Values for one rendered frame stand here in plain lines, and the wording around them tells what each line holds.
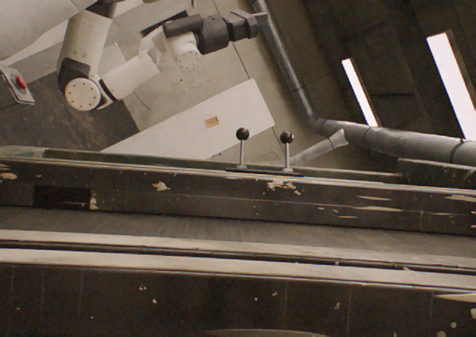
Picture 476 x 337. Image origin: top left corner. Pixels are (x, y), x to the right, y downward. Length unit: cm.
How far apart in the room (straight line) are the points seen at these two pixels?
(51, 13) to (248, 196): 38
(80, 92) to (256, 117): 380
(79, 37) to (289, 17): 853
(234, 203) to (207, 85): 846
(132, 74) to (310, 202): 58
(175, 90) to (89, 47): 807
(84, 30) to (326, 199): 67
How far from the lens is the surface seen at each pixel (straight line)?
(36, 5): 53
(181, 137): 474
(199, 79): 913
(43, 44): 343
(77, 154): 136
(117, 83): 110
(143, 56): 110
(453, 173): 121
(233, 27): 112
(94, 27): 108
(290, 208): 71
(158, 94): 916
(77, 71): 108
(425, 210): 78
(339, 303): 24
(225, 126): 474
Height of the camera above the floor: 137
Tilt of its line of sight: 2 degrees up
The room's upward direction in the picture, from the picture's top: 64 degrees clockwise
